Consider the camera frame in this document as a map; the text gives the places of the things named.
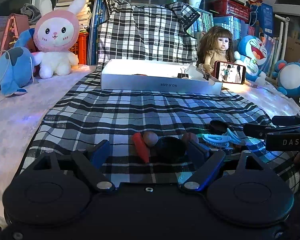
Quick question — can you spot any white blue hair clip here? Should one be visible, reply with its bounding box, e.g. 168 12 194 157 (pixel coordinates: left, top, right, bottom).
202 134 232 148
224 128 246 146

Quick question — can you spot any brown nut ball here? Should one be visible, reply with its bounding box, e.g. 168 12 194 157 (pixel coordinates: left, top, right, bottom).
143 131 158 147
181 132 199 144

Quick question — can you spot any black round cap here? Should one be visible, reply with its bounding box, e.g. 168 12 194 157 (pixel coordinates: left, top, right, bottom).
209 120 229 135

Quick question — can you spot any black round lid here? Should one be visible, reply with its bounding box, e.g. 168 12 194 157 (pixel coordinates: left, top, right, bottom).
150 137 187 164

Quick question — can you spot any large black binder clip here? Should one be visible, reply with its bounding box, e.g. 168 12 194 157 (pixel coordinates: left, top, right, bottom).
202 69 209 80

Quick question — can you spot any small black binder clip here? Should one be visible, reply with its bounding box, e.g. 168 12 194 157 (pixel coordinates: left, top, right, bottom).
177 68 189 79

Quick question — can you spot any blue doraemon plush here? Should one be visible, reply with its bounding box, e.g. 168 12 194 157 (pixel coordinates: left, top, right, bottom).
234 35 267 85
272 59 300 103

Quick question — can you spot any red cased smartphone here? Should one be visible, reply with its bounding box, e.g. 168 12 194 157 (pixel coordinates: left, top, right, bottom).
214 61 246 85

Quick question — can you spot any white shallow cardboard box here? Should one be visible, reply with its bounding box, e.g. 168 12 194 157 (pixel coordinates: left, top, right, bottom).
101 59 222 95

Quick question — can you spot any white pvc pipe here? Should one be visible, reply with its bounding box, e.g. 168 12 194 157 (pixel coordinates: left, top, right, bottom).
273 14 290 63

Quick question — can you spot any brown haired doll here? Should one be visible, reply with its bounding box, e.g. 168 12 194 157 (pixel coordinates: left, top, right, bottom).
196 26 234 74

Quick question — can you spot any red plastic crate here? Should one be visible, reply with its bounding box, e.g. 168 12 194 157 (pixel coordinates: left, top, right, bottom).
69 31 89 64

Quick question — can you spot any blue dinosaur plush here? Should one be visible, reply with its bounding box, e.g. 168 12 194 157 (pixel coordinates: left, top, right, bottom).
0 28 35 97

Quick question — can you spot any blue gift box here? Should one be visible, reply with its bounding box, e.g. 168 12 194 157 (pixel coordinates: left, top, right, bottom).
246 0 273 37

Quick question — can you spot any pink white bunny plush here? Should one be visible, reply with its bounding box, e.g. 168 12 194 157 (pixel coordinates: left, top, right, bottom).
33 0 80 79

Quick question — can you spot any red plastic basket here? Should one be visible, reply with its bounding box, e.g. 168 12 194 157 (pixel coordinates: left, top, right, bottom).
212 0 250 23

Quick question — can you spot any pink handbag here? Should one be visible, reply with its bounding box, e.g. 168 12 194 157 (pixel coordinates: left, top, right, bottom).
0 14 30 51

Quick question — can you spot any stack of books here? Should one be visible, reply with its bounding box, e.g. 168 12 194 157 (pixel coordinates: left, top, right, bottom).
53 0 94 31

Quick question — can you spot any white charging cable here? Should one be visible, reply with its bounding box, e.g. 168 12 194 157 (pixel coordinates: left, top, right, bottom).
0 49 36 95

